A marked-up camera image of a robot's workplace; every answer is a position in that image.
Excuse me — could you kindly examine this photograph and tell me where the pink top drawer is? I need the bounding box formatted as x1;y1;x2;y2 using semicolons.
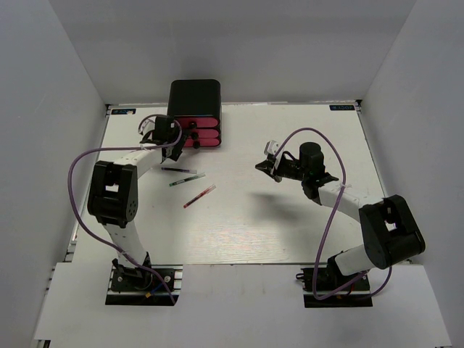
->
175;116;220;129

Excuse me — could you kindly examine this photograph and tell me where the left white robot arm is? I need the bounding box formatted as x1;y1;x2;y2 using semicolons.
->
87;115;188;289

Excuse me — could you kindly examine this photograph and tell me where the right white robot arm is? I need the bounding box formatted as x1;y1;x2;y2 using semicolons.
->
255;141;426;289

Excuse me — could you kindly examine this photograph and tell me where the pink bottom drawer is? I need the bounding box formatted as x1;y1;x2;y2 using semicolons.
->
183;138;221;149

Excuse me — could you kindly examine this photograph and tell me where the purple gel pen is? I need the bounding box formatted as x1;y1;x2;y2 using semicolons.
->
161;167;198;174

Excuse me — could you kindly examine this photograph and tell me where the black drawer cabinet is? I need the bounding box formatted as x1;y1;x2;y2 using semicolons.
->
167;79;222;142

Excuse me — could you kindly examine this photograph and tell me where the green gel pen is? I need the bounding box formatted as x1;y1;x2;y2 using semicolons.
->
169;173;206;187

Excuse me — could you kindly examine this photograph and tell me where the red gel pen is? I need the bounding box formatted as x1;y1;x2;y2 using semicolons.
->
183;184;216;209

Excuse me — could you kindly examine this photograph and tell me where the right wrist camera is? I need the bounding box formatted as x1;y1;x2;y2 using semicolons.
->
264;140;282;167

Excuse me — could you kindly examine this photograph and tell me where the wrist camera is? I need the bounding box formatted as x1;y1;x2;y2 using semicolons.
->
264;140;282;167
138;115;157;136

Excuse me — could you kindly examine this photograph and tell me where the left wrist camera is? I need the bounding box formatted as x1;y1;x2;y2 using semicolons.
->
138;115;157;136

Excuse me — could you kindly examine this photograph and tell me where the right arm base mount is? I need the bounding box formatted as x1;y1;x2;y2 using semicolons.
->
295;267;373;309

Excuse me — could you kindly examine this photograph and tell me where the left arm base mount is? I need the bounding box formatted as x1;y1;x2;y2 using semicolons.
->
105;265;183;307

